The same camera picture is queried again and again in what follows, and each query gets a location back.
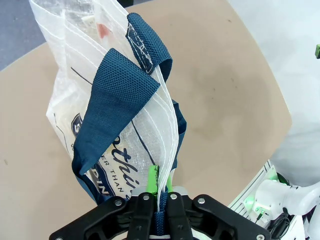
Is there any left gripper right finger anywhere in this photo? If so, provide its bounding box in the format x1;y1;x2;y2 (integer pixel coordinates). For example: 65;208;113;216
165;174;272;240

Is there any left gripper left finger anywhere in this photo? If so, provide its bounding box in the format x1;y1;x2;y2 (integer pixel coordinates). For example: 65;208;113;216
49;164;161;240

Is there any translucent white navy-handled shopping bag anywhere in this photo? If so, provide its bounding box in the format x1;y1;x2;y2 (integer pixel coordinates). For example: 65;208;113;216
28;0;189;237

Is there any white ribbed aluminium mount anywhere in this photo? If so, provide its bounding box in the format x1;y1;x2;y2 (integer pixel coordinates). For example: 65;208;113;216
227;159;280;227

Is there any black cable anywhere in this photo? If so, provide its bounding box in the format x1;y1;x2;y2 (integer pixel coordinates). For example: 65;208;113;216
264;206;295;238

